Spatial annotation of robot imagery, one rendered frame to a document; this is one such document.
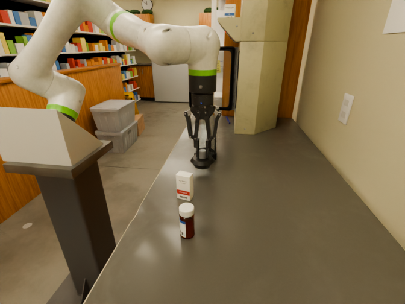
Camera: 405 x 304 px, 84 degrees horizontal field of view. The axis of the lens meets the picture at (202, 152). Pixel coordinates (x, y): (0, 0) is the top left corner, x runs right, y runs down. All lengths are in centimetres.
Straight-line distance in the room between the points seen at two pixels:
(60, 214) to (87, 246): 22
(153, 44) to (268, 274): 62
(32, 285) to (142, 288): 150
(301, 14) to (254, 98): 61
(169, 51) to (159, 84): 579
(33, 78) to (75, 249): 86
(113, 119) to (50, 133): 225
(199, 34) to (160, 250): 58
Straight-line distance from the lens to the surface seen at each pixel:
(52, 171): 110
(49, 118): 103
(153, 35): 67
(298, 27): 164
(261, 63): 123
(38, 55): 114
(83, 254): 147
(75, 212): 128
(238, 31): 122
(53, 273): 200
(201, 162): 82
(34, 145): 113
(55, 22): 107
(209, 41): 72
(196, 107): 79
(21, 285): 204
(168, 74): 634
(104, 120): 334
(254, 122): 128
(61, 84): 121
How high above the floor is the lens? 138
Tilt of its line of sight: 25 degrees down
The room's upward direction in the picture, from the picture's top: straight up
